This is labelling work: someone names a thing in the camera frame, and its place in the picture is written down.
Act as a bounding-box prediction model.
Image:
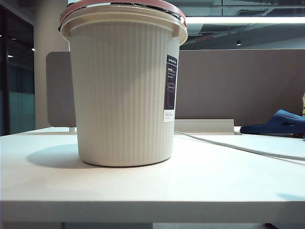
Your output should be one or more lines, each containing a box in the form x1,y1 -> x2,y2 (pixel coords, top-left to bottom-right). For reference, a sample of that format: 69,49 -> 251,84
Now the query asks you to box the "blue foam slipper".
239,109 -> 305,139

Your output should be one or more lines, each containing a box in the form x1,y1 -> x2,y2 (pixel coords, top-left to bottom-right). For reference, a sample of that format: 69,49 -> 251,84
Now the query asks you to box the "white cable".
175,130 -> 305,166

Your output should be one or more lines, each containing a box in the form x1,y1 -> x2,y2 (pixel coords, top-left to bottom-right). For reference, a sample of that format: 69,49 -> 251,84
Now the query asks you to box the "beige round column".
33,0 -> 72,129

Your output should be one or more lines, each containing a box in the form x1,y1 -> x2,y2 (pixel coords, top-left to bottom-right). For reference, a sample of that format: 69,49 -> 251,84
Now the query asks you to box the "grey rounded desk divider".
45,51 -> 77,127

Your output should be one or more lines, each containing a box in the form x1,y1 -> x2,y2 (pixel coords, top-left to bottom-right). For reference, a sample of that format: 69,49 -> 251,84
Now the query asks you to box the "dark label sticker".
163,54 -> 179,123

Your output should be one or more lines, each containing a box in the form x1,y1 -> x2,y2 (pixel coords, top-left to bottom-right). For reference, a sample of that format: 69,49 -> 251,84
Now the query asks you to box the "cream ribbed trash can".
59,4 -> 188,167

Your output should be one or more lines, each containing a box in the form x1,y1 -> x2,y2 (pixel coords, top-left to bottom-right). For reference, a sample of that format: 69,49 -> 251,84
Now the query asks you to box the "ceiling light strip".
185,16 -> 305,24

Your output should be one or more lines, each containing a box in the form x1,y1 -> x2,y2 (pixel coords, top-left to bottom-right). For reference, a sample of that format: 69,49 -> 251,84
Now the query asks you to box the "pink ring lid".
59,0 -> 188,31

